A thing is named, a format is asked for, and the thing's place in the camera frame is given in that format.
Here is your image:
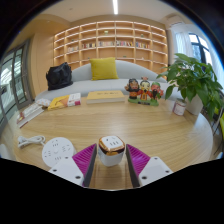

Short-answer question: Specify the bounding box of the white power cable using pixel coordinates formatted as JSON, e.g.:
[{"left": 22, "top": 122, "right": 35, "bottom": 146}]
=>
[{"left": 17, "top": 134, "right": 47, "bottom": 149}]

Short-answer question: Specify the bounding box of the flat tan book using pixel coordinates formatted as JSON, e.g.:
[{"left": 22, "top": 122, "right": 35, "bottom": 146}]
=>
[{"left": 86, "top": 90, "right": 126, "bottom": 105}]

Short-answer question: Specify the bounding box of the wooden wall shelf unit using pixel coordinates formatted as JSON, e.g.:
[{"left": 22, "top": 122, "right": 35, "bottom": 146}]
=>
[{"left": 53, "top": 20, "right": 169, "bottom": 75}]

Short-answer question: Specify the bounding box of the green potted plant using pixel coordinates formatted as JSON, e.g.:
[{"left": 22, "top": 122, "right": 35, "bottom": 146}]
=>
[{"left": 156, "top": 53, "right": 224, "bottom": 121}]

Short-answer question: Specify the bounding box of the yellow cushion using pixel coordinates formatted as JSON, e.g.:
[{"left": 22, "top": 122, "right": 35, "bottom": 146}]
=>
[{"left": 89, "top": 57, "right": 120, "bottom": 81}]

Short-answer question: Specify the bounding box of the white wall air conditioner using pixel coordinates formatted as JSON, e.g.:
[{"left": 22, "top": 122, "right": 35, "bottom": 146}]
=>
[{"left": 164, "top": 13, "right": 183, "bottom": 28}]

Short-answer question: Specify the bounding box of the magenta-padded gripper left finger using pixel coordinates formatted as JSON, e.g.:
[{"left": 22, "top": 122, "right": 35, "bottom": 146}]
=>
[{"left": 48, "top": 143, "right": 98, "bottom": 188}]

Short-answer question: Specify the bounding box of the long ceiling light strip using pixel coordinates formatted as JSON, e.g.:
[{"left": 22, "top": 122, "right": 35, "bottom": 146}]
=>
[{"left": 112, "top": 0, "right": 119, "bottom": 15}]

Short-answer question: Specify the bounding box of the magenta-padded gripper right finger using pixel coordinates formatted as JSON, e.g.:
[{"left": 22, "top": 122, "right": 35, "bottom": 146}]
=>
[{"left": 125, "top": 143, "right": 174, "bottom": 188}]

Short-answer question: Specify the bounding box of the white sheer curtain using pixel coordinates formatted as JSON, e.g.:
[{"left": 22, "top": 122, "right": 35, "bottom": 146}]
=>
[{"left": 169, "top": 31, "right": 194, "bottom": 64}]

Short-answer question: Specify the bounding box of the white cube charger gold band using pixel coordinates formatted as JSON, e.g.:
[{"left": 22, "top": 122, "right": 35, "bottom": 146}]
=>
[{"left": 97, "top": 135, "right": 126, "bottom": 168}]

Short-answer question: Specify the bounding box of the light grey sofa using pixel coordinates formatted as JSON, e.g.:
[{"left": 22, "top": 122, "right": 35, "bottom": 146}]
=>
[{"left": 34, "top": 59, "right": 183, "bottom": 102}]

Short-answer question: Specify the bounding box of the dark-framed window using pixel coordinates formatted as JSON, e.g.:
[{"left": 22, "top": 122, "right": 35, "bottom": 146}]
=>
[{"left": 188, "top": 33, "right": 213, "bottom": 66}]

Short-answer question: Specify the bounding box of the small white red-labelled cup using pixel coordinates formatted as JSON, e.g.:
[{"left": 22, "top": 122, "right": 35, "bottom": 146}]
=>
[{"left": 172, "top": 98, "right": 188, "bottom": 117}]

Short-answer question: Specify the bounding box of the grey-framed glass door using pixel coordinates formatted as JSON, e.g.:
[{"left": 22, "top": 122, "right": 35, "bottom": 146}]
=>
[{"left": 0, "top": 39, "right": 34, "bottom": 134}]

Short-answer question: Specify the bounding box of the black bag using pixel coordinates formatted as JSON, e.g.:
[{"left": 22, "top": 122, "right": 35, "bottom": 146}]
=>
[{"left": 45, "top": 61, "right": 74, "bottom": 91}]

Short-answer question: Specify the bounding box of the round white power strip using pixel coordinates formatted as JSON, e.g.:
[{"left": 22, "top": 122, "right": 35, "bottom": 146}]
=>
[{"left": 41, "top": 137, "right": 76, "bottom": 168}]

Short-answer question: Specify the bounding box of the colourful figurine trio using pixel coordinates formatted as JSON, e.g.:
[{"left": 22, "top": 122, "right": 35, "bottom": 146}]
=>
[{"left": 124, "top": 77, "right": 165, "bottom": 107}]

